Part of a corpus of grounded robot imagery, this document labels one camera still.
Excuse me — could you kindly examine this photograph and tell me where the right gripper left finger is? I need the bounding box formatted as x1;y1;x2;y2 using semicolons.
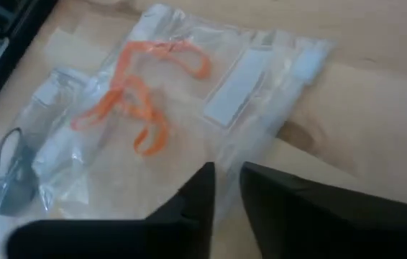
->
6;161;216;259

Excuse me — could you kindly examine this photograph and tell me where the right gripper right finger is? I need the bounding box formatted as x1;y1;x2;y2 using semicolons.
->
239;161;407;259

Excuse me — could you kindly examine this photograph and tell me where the orange rubber band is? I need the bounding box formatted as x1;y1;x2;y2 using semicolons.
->
116;39;212;91
70;74;171;157

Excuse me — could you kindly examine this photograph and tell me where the clear plastic zip bag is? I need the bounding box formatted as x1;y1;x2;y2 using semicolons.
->
34;2;336;224
0;66;96;245

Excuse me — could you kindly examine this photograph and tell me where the black aluminium table frame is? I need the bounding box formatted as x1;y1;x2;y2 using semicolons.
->
0;0;60;129

